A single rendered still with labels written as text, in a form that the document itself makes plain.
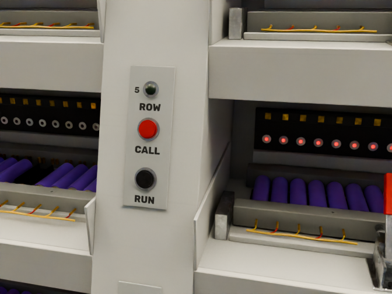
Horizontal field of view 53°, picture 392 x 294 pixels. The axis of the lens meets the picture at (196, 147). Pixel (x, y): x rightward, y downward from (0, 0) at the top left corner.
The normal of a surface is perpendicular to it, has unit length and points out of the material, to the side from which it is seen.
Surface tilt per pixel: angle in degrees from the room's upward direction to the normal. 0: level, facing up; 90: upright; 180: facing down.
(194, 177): 90
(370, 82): 108
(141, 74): 90
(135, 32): 90
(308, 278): 18
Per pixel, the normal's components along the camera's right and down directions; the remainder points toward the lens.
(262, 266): 0.00, -0.93
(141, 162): -0.22, 0.04
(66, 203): -0.22, 0.35
